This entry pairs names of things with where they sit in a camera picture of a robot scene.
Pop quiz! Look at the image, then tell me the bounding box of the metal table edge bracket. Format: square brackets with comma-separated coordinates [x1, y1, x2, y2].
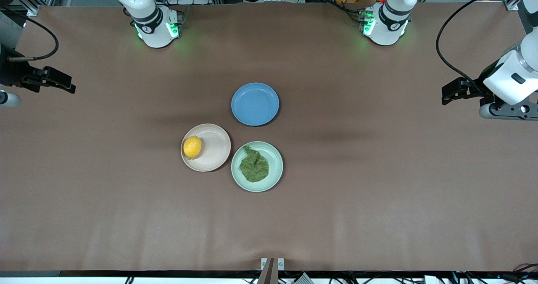
[256, 257, 285, 284]

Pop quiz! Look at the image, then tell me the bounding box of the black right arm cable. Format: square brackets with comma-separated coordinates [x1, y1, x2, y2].
[8, 17, 60, 62]

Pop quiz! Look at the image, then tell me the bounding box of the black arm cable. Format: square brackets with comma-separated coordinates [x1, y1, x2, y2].
[8, 17, 60, 62]
[435, 0, 522, 93]

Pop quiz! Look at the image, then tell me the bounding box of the beige plate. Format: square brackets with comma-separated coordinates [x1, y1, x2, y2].
[181, 124, 232, 172]

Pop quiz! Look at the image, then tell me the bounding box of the yellow lemon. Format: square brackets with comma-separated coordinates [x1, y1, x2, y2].
[183, 136, 203, 159]

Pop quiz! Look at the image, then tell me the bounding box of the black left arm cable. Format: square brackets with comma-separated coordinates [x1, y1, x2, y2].
[435, 0, 522, 93]

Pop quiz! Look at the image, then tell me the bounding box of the green lettuce leaf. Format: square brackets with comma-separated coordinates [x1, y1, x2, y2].
[239, 145, 270, 182]

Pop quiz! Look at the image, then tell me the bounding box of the blue plate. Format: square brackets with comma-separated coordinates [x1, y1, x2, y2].
[231, 82, 280, 126]

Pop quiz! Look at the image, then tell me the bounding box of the light green plate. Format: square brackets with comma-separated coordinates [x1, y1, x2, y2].
[231, 141, 284, 192]

